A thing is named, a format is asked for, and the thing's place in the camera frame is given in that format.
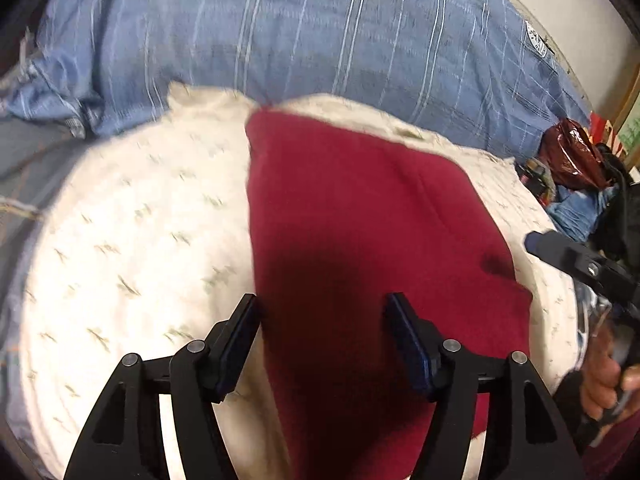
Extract magenta right sleeve forearm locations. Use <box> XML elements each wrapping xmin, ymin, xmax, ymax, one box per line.
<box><xmin>582</xmin><ymin>413</ymin><xmax>640</xmax><ymax>480</ymax></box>

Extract dark red fleece garment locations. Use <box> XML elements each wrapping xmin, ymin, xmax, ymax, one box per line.
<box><xmin>245</xmin><ymin>110</ymin><xmax>532</xmax><ymax>479</ymax></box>

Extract blue plaid quilt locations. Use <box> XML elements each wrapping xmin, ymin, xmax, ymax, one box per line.
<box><xmin>1</xmin><ymin>0</ymin><xmax>589</xmax><ymax>158</ymax></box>

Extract dark red plastic bag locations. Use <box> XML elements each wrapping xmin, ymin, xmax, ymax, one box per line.
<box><xmin>538</xmin><ymin>118</ymin><xmax>608</xmax><ymax>191</ymax></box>

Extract colourful clutter beside bed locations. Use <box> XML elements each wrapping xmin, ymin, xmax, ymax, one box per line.
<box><xmin>514</xmin><ymin>158</ymin><xmax>618</xmax><ymax>243</ymax></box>

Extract person's right hand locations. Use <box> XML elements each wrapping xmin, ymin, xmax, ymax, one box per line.
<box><xmin>579</xmin><ymin>323</ymin><xmax>639</xmax><ymax>422</ymax></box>

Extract cream leaf print pillow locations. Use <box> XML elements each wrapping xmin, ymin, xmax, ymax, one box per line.
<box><xmin>20</xmin><ymin>84</ymin><xmax>582</xmax><ymax>478</ymax></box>

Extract grey striped bed sheet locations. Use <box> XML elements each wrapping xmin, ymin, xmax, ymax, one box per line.
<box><xmin>1</xmin><ymin>118</ymin><xmax>87</xmax><ymax>462</ymax></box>

